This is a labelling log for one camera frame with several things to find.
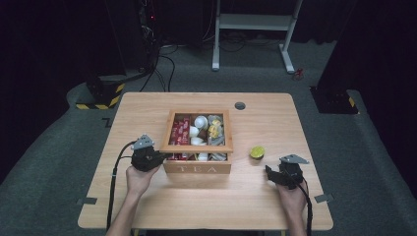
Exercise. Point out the black base with yellow mark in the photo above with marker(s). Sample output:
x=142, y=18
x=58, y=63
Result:
x=334, y=100

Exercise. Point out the black yellow striped base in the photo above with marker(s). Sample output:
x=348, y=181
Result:
x=104, y=93

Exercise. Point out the wooden tea box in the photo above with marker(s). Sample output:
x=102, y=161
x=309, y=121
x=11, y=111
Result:
x=198, y=144

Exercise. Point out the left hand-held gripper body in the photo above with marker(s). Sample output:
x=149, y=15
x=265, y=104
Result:
x=144, y=155

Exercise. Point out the yellow-green round fruit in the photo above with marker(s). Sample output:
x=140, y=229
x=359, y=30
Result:
x=257, y=152

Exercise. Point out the small red object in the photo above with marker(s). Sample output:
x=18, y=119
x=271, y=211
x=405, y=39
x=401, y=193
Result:
x=297, y=74

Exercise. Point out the yellow capsule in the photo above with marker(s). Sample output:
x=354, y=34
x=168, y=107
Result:
x=216, y=122
x=214, y=131

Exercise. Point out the white metal stand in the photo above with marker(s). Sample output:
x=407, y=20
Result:
x=252, y=22

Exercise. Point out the stack of red tea packets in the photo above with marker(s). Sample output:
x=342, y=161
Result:
x=179, y=133

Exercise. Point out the dark equipment rack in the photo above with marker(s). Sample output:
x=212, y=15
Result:
x=149, y=23

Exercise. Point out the grey tea packet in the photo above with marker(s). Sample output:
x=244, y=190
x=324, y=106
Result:
x=219, y=157
x=218, y=141

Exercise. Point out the grey table grommet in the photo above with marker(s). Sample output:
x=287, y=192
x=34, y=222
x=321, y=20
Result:
x=240, y=105

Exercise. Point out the grey tape strip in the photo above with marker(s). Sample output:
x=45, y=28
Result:
x=324, y=198
x=87, y=201

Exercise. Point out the white capsule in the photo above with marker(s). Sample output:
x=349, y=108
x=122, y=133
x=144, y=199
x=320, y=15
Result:
x=197, y=141
x=201, y=122
x=202, y=157
x=193, y=131

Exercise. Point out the person's right hand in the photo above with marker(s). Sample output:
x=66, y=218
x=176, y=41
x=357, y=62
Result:
x=292, y=200

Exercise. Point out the person's left hand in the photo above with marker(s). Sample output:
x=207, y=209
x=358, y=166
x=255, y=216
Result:
x=137, y=182

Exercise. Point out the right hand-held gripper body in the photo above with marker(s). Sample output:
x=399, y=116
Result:
x=290, y=167

